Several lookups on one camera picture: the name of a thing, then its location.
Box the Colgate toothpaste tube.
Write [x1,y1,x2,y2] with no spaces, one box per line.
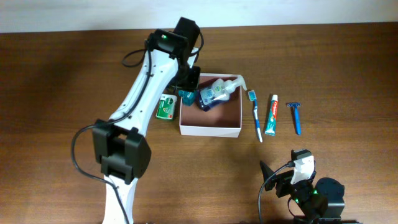
[264,95,279,136]

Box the blue white toothbrush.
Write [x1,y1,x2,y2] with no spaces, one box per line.
[248,90,263,142]

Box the blue disposable razor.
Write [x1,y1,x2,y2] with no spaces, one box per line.
[287,102,302,135]

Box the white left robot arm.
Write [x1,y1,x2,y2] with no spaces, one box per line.
[93,17,202,223]

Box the green Listerine mouthwash bottle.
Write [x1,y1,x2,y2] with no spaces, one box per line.
[178,90,197,106]

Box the green soap bar box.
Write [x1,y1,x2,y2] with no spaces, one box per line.
[155,94,177,120]

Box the clear blue soap pump bottle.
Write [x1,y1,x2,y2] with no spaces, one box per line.
[197,75,247,111]

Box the white cardboard box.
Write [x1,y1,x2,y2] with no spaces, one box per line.
[179,86,245,138]

